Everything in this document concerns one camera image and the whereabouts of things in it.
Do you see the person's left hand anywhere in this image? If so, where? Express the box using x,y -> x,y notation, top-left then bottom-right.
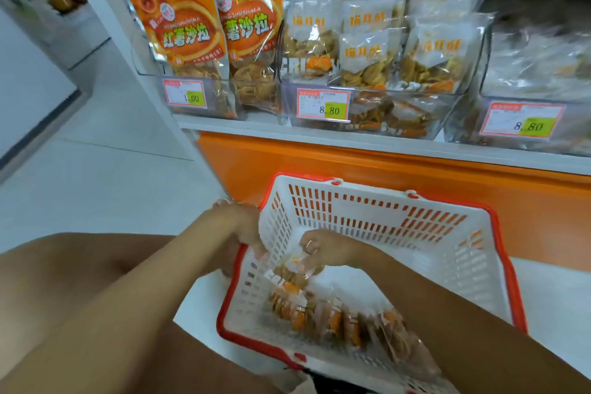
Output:
198,201 -> 270,257

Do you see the person's right forearm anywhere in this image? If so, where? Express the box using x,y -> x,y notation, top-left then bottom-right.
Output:
355,246 -> 591,394

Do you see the person's left forearm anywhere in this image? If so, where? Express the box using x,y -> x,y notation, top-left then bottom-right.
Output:
0,214 -> 232,394

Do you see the background goods shelf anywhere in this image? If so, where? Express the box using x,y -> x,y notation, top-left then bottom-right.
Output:
0,0 -> 116,71

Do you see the white snack shelf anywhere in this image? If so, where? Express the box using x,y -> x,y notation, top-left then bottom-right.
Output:
55,0 -> 591,178

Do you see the stack of orange packets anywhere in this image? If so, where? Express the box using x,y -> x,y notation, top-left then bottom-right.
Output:
124,0 -> 293,115

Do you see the pile of small brown snacks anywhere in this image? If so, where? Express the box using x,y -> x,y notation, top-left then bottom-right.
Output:
268,258 -> 437,378

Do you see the person's right hand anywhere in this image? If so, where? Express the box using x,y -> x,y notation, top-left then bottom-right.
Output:
297,229 -> 371,280

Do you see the white red-rimmed shopping basket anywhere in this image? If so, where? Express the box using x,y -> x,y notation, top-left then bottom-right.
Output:
217,172 -> 528,394

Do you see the black clothing item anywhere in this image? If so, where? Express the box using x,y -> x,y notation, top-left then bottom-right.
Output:
305,372 -> 382,394

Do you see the orange shelf base panel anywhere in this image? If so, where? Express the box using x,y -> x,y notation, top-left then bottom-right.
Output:
196,131 -> 591,274

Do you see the clear plastic bin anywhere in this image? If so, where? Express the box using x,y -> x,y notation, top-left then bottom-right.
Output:
129,0 -> 289,121
443,22 -> 591,158
277,0 -> 497,142

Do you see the white yellow price tag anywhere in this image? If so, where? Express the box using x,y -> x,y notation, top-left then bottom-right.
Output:
163,77 -> 209,110
479,101 -> 566,140
295,87 -> 354,123

